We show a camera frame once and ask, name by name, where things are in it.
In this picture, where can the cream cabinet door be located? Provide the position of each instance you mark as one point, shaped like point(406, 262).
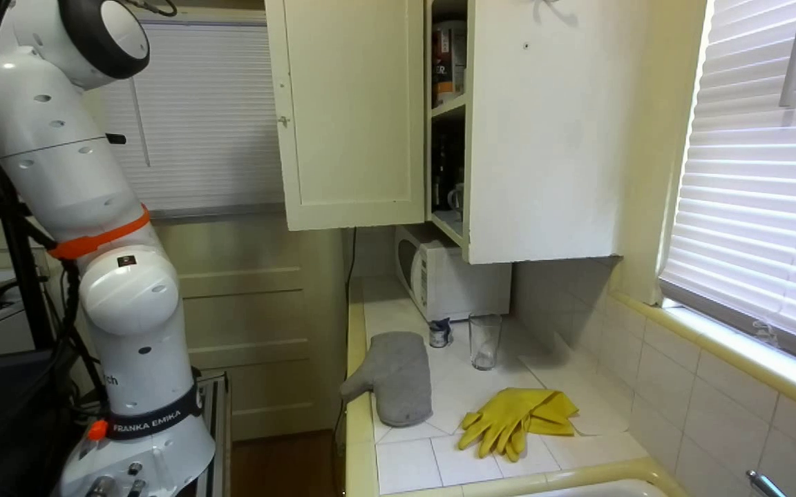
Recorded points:
point(351, 111)

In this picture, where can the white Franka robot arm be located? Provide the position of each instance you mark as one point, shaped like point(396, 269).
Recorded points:
point(94, 231)

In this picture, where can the glass jar in cabinet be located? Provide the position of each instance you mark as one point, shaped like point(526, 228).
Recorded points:
point(453, 196)

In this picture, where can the cream panelled door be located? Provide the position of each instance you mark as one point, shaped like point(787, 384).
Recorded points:
point(259, 320)

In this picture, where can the green round door knob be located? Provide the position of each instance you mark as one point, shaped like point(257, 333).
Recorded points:
point(280, 120)

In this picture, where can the brown bottle in cabinet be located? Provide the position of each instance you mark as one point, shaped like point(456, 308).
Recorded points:
point(446, 58)

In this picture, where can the white blinds on door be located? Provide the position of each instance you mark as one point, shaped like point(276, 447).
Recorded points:
point(194, 120)

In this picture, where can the white microwave oven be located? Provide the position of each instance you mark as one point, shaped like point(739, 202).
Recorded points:
point(447, 276)

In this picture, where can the grey oven mitt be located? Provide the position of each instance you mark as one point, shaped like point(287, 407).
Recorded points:
point(399, 377)

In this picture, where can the clear drinking glass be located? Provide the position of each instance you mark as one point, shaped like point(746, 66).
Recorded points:
point(483, 345)

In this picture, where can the yellow rubber glove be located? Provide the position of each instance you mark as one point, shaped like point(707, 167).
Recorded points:
point(496, 427)
point(552, 413)

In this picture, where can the black Franka label band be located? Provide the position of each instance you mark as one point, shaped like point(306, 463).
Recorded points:
point(153, 414)

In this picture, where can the window blinds over sink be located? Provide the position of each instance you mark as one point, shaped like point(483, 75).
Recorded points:
point(767, 167)

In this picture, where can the black metal rack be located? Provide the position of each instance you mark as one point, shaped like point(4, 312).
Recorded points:
point(20, 276)

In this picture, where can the cream wall cabinet body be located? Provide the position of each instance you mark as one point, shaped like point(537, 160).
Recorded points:
point(545, 128)

